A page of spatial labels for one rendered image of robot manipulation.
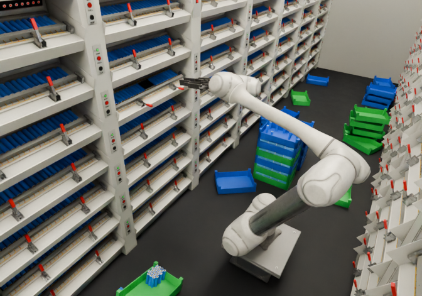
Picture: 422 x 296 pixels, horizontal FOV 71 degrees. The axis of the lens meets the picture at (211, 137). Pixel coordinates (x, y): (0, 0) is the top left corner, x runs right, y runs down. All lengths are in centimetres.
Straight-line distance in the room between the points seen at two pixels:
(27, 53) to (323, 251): 190
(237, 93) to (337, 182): 50
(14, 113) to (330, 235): 193
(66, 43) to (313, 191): 102
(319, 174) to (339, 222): 132
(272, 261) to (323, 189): 76
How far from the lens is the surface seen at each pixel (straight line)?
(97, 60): 133
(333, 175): 109
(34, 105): 125
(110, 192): 168
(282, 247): 180
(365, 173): 125
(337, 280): 206
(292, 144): 223
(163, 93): 172
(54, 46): 122
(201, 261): 197
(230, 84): 122
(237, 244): 149
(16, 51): 118
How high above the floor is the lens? 161
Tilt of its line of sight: 33 degrees down
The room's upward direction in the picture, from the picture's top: 2 degrees clockwise
